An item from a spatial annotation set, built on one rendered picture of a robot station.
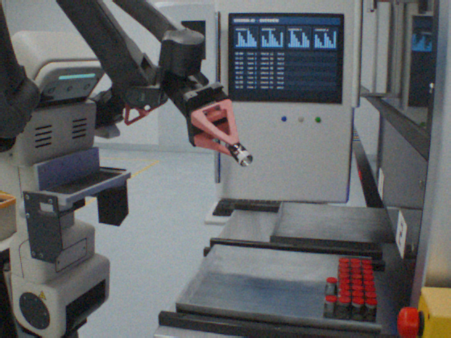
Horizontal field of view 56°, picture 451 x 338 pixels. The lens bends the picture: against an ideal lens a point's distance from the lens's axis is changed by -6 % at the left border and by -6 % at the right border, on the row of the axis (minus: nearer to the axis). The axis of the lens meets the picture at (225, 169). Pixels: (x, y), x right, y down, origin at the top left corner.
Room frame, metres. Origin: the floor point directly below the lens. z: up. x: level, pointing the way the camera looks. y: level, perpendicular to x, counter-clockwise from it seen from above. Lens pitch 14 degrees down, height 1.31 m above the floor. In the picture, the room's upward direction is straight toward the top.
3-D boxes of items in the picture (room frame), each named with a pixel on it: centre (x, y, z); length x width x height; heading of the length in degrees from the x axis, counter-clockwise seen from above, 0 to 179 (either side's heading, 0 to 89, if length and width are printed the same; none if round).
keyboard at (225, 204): (1.46, -0.16, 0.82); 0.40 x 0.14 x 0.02; 82
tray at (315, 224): (1.06, -0.30, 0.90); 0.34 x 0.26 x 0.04; 77
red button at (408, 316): (0.47, -0.24, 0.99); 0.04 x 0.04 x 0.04; 77
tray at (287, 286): (0.76, -0.11, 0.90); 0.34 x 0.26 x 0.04; 76
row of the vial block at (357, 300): (0.72, -0.24, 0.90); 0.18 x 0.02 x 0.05; 166
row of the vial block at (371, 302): (0.72, -0.26, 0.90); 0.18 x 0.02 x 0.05; 166
